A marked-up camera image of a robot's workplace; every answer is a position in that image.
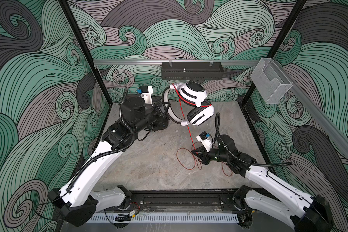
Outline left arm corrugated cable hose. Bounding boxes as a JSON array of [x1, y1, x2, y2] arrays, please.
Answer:
[[65, 88, 135, 192]]

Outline black frame post right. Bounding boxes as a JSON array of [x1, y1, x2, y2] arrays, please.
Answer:
[[241, 0, 306, 107]]

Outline aluminium rail wall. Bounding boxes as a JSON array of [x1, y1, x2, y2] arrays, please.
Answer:
[[274, 60, 348, 172], [93, 59, 260, 67]]

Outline white slotted cable duct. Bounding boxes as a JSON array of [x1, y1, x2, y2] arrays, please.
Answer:
[[86, 213, 240, 224]]

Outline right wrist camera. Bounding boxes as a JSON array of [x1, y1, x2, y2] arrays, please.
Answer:
[[196, 131, 213, 152]]

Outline aluminium rail back wall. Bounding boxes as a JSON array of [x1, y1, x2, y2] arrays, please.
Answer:
[[93, 59, 260, 67]]

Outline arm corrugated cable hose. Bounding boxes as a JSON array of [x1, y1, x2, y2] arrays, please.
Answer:
[[214, 112, 293, 168], [65, 88, 135, 192]]

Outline black frame post left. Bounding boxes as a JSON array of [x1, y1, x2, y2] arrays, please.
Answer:
[[58, 0, 113, 107]]

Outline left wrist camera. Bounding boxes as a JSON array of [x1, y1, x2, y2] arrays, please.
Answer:
[[137, 86, 153, 105]]

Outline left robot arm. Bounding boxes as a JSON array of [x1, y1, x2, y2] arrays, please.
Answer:
[[48, 95, 170, 227]]

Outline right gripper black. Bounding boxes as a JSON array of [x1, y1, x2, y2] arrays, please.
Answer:
[[191, 145, 232, 165]]

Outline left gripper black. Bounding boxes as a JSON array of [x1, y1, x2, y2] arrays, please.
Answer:
[[133, 101, 169, 136]]

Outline black perforated metal tray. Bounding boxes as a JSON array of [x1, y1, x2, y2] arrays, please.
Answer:
[[161, 61, 224, 81]]

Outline black frame post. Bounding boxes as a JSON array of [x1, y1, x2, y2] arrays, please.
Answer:
[[241, 0, 306, 107], [58, 0, 113, 107]]

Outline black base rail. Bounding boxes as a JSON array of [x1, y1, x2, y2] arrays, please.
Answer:
[[128, 188, 244, 211]]

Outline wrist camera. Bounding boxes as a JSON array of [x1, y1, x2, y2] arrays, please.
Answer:
[[196, 131, 213, 152], [137, 86, 153, 105]]

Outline right arm corrugated cable hose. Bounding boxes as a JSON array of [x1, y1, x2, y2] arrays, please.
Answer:
[[214, 112, 293, 168]]

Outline white black headphones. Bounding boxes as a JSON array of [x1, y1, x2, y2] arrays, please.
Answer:
[[162, 81, 215, 126]]

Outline aluminium rail right wall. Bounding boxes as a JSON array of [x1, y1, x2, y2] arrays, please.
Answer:
[[274, 60, 348, 172]]

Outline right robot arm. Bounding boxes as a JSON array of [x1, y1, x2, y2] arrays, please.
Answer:
[[192, 132, 334, 232]]

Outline clear plastic wall bin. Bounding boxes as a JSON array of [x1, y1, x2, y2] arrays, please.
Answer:
[[251, 58, 293, 105]]

